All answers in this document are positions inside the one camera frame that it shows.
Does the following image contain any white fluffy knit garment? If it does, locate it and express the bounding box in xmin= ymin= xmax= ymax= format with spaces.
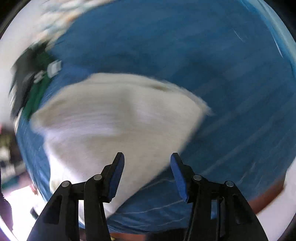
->
xmin=30 ymin=73 xmax=210 ymax=216

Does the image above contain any red wooden bed frame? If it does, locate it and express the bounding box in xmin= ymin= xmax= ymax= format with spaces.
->
xmin=248 ymin=175 xmax=285 ymax=214

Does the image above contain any dark green black clothes pile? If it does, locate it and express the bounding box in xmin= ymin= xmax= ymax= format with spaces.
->
xmin=9 ymin=42 xmax=62 ymax=120

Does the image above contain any blue striped bed sheet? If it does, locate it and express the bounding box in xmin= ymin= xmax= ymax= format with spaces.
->
xmin=16 ymin=1 xmax=295 ymax=234

